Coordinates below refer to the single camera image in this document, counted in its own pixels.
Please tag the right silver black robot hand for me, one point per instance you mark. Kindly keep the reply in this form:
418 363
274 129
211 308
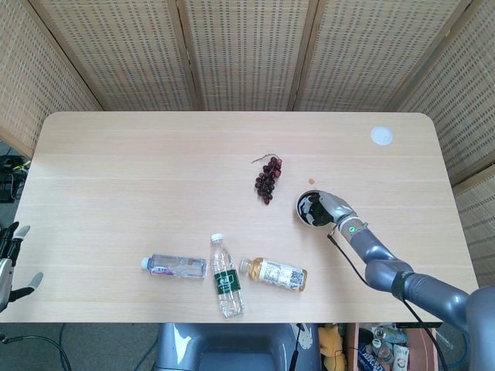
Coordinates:
336 208

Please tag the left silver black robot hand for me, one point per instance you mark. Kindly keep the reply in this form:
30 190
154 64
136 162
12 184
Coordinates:
4 270

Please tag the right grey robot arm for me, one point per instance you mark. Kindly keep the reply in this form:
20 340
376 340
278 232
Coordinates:
386 266

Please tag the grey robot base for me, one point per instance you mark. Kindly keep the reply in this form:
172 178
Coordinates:
232 348

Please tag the bowl with dark liquid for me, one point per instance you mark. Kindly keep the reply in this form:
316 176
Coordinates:
303 206

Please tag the yellow tea bottle white label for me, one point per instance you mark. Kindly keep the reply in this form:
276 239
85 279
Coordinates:
274 272

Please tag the clear bottle with green label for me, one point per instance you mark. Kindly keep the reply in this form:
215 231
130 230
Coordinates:
228 282

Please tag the clear bottle with purple label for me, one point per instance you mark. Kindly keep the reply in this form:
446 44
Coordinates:
174 266

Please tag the dark red grape bunch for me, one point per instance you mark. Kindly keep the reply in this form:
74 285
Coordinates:
267 181

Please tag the white round table grommet cap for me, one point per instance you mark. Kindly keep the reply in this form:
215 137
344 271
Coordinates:
382 135

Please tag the black equipment on floor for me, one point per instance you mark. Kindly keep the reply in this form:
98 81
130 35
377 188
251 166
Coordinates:
9 181

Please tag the white perforated plate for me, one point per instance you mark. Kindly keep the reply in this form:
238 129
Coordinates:
305 338

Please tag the yellow cloth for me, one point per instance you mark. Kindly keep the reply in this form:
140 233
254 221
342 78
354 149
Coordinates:
332 344

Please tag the brown box of clutter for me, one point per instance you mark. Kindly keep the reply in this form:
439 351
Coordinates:
415 348

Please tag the woven bamboo folding screen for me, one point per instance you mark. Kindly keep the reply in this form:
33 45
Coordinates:
247 58

